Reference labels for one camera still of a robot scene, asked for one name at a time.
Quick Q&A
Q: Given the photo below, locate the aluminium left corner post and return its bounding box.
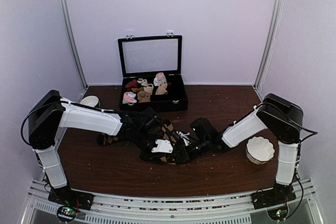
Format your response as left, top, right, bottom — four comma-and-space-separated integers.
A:
60, 0, 88, 89

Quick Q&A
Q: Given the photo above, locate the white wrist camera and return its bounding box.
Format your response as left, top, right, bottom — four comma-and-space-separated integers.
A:
177, 131, 191, 146
151, 139, 173, 154

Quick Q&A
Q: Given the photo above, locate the white bowl left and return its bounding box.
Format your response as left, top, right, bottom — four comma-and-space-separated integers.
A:
80, 95, 100, 108

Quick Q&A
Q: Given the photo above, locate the white scalloped bowl right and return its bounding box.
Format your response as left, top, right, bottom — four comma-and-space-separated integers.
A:
246, 136, 275, 165

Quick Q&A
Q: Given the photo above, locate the tan rolled sock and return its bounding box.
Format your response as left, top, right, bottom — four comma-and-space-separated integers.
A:
137, 91, 151, 103

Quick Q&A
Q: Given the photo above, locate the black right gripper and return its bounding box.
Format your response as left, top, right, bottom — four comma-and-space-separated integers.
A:
170, 138, 211, 164

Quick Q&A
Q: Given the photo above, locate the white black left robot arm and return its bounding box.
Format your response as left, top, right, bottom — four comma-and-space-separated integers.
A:
22, 90, 173, 206

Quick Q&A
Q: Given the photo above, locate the cream rolled sock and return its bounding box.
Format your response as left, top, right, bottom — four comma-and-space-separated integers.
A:
137, 78, 154, 95

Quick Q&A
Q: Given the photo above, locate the beige rolled sock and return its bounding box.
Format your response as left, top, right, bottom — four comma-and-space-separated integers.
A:
155, 83, 167, 95

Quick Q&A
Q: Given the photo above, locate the aluminium right corner post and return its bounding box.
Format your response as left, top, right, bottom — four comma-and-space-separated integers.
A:
254, 0, 284, 92

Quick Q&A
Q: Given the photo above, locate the pink teal white rolled sock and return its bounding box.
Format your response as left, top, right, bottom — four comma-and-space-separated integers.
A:
153, 72, 167, 87

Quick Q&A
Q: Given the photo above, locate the dark red rolled sock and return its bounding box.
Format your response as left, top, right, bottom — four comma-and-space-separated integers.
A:
124, 79, 139, 90

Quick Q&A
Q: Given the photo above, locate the black box with glass lid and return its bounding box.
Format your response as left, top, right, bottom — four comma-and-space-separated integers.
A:
118, 34, 188, 112

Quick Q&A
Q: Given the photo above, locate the brown tan argyle sock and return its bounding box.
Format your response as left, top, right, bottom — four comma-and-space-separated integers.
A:
96, 133, 124, 146
139, 119, 191, 166

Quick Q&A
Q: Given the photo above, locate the aluminium front rail frame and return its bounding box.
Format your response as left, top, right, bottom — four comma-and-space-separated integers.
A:
18, 179, 326, 223

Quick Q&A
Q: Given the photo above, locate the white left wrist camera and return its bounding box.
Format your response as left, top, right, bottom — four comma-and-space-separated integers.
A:
151, 139, 173, 154

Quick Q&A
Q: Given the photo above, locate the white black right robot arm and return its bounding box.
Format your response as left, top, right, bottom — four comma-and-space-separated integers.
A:
185, 93, 317, 208

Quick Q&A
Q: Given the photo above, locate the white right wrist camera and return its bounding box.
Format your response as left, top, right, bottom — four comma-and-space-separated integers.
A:
177, 131, 191, 146

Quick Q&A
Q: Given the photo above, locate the aluminium corner post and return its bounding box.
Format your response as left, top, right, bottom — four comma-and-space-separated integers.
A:
60, 0, 88, 89
254, 0, 284, 92

